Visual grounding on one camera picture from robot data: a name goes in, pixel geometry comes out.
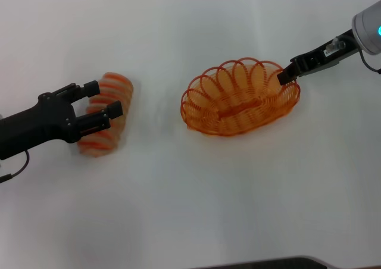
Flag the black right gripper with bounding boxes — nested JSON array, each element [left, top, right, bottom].
[[277, 28, 358, 86]]

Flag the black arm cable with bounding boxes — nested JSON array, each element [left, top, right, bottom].
[[0, 149, 30, 183], [358, 47, 381, 75]]

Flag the orange plastic woven basket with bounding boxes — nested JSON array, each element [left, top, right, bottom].
[[180, 57, 301, 137]]

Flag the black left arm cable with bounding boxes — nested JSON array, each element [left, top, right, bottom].
[[0, 149, 30, 183]]

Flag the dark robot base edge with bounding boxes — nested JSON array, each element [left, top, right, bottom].
[[190, 255, 337, 269]]

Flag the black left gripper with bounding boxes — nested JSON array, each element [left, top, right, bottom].
[[0, 80, 124, 160]]

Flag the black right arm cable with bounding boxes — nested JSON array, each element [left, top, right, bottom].
[[358, 47, 381, 75]]

